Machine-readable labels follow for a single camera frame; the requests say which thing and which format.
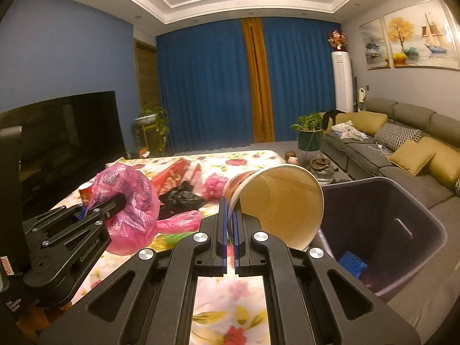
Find red gold flower decoration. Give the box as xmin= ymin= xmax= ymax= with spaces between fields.
xmin=328 ymin=30 xmax=348 ymax=53

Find red printed paper bowl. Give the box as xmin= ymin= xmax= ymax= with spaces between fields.
xmin=222 ymin=163 xmax=325 ymax=252

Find white cable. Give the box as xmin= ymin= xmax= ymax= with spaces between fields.
xmin=370 ymin=143 xmax=394 ymax=158

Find red printed paper cup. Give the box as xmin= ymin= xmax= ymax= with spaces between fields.
xmin=78 ymin=182 xmax=96 ymax=202

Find large pink plastic bag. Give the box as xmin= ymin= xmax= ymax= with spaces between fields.
xmin=93 ymin=163 xmax=204 ymax=256

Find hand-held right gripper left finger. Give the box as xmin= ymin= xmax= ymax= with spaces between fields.
xmin=38 ymin=196 xmax=229 ymax=345

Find tree and sailboat painting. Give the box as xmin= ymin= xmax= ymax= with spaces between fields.
xmin=383 ymin=0 xmax=460 ymax=70

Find black flat television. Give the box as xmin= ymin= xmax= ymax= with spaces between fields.
xmin=0 ymin=91 xmax=126 ymax=220

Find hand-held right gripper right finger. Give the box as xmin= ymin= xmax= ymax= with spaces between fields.
xmin=233 ymin=210 xmax=421 ymax=345

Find floral tablecloth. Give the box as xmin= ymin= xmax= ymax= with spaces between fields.
xmin=47 ymin=150 xmax=284 ymax=345

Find white clothes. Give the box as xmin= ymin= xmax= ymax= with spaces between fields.
xmin=331 ymin=121 xmax=369 ymax=141

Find small grey landscape painting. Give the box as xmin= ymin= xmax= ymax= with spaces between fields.
xmin=359 ymin=18 xmax=390 ymax=70

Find blue foam net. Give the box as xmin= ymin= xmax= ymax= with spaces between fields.
xmin=338 ymin=252 xmax=368 ymax=277

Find glass teapot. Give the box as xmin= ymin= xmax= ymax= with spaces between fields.
xmin=310 ymin=156 xmax=335 ymax=184

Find black cloth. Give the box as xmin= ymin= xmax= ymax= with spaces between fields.
xmin=322 ymin=110 xmax=346 ymax=130

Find white handheld vacuum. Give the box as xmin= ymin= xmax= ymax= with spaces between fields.
xmin=356 ymin=86 xmax=368 ymax=113

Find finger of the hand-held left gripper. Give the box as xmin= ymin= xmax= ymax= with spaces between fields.
xmin=22 ymin=192 xmax=127 ymax=238
xmin=36 ymin=217 xmax=110 ymax=259

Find small black plastic bag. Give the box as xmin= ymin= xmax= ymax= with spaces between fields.
xmin=158 ymin=181 xmax=205 ymax=220

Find orange curtain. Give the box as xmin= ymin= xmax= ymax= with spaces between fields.
xmin=241 ymin=17 xmax=275 ymax=143

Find grey sofa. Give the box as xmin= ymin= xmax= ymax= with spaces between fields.
xmin=320 ymin=97 xmax=460 ymax=209

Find blue curtain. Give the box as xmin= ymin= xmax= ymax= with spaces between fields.
xmin=155 ymin=18 xmax=254 ymax=152
xmin=262 ymin=17 xmax=342 ymax=142

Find white standing air conditioner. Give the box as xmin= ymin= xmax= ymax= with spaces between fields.
xmin=331 ymin=51 xmax=354 ymax=114

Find gold plant stand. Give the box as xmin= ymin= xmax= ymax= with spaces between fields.
xmin=142 ymin=124 xmax=162 ymax=152

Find trailing plant white bowl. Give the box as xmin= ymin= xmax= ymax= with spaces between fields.
xmin=134 ymin=106 xmax=170 ymax=152

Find brown wooden door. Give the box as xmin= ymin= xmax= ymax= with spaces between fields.
xmin=134 ymin=38 xmax=160 ymax=152

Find mustard cushion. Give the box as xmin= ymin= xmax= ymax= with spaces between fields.
xmin=419 ymin=137 xmax=460 ymax=192
xmin=387 ymin=139 xmax=437 ymax=177
xmin=332 ymin=111 xmax=389 ymax=135

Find red snack packet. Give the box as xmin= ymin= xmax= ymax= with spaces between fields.
xmin=150 ymin=160 xmax=204 ymax=196

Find potted plant dark pot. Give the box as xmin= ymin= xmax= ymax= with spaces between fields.
xmin=290 ymin=112 xmax=324 ymax=166

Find grey plastic bin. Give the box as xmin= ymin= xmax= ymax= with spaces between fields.
xmin=316 ymin=177 xmax=448 ymax=297

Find small pink plastic bag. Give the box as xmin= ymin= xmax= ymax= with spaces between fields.
xmin=205 ymin=173 xmax=229 ymax=199

